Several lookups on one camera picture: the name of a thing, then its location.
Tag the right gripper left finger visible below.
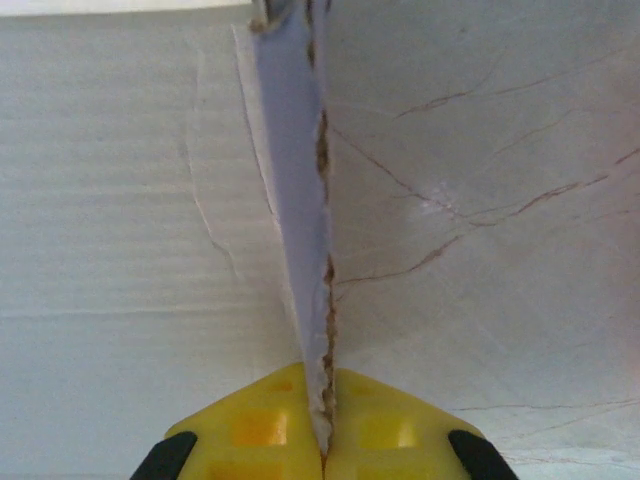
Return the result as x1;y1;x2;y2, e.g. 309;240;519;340
132;362;324;480

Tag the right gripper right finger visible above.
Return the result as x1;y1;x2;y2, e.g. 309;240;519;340
322;367;521;480

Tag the lilac paper box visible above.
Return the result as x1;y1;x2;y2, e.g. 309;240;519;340
0;0;342;480

